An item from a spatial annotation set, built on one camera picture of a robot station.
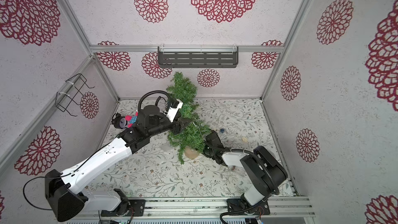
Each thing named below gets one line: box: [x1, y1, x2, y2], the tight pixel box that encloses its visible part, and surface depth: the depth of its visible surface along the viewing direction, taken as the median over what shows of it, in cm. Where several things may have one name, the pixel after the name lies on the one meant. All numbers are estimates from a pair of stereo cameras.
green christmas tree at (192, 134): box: [167, 120, 211, 165], surface depth 73 cm
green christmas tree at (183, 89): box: [165, 71, 199, 119], surface depth 89 cm
